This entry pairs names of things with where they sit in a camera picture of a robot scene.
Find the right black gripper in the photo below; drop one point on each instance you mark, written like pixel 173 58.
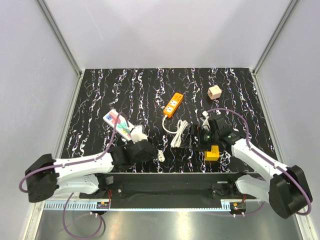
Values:
pixel 196 131

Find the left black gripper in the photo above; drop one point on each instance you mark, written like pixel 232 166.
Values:
pixel 131 143

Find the white multicolour power strip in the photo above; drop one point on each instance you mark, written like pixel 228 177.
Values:
pixel 122 127

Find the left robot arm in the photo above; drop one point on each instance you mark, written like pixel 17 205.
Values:
pixel 48 176

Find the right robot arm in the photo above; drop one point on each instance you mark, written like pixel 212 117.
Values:
pixel 284 188

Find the yellow cube socket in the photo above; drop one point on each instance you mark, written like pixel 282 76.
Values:
pixel 213 155

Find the pink plug adapter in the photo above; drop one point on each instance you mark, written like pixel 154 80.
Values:
pixel 112 116

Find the beige cube socket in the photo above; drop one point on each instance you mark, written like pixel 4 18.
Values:
pixel 214 92

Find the orange power strip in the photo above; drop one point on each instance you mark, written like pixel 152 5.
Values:
pixel 173 105

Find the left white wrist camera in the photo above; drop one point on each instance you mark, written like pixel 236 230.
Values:
pixel 138 132

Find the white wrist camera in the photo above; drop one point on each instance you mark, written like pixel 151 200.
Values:
pixel 205 121
pixel 138 132

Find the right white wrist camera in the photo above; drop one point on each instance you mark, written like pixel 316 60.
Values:
pixel 205 121

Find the white strip cord plug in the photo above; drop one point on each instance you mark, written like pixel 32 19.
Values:
pixel 160 156

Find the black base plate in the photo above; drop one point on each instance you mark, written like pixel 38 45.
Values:
pixel 209 185

